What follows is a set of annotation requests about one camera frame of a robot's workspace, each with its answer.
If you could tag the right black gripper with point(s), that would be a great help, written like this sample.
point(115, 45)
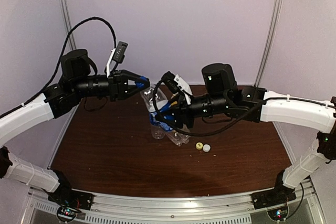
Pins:
point(181, 109)

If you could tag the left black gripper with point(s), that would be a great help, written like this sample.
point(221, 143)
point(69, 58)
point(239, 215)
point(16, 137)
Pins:
point(118, 84)

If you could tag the blue label bottle white cap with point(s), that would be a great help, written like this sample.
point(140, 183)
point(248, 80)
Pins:
point(156, 130)

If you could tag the clear bottle blue cap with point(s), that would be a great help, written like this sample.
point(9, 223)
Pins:
point(147, 96)

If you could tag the pale yellow bottle cap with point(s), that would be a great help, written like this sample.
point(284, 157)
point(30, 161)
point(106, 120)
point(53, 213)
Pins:
point(199, 146)

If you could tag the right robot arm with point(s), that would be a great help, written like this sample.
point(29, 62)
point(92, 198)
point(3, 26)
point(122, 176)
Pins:
point(254, 104)

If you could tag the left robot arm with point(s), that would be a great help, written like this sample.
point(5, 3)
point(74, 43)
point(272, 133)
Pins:
point(53, 102)

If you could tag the right circuit board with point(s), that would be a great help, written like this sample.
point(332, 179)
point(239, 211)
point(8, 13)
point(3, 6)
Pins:
point(278, 214)

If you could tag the circuit board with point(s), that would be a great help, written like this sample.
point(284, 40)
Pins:
point(278, 214)
point(66, 214)

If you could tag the left circuit board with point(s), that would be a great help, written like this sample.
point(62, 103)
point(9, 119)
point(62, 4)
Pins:
point(66, 214)

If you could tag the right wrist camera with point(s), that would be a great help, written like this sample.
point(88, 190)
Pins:
point(177, 85)

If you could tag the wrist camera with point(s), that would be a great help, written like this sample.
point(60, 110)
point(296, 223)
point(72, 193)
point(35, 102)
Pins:
point(117, 55)
point(177, 85)

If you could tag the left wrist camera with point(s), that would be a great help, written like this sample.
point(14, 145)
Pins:
point(117, 55)

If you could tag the left aluminium frame post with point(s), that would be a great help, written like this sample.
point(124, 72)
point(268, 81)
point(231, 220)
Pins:
point(69, 19)

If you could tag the aluminium frame post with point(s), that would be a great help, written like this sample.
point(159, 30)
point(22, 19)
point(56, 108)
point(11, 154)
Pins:
point(276, 10)
point(69, 19)

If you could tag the front aluminium rail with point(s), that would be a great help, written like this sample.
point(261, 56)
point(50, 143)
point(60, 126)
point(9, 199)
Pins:
point(232, 208)

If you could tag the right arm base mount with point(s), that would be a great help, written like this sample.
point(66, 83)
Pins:
point(280, 194)

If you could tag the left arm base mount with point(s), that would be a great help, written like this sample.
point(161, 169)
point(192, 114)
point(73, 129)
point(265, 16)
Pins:
point(65, 196)

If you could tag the right aluminium frame post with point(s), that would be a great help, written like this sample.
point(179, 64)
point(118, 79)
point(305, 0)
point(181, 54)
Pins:
point(276, 10)

